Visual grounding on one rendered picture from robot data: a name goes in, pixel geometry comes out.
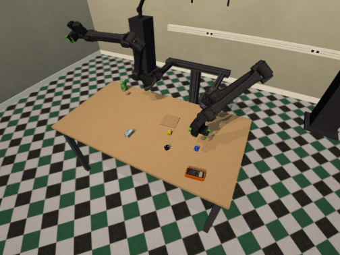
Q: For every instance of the orange digital multimeter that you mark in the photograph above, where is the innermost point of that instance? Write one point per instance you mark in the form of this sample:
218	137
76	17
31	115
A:
195	174

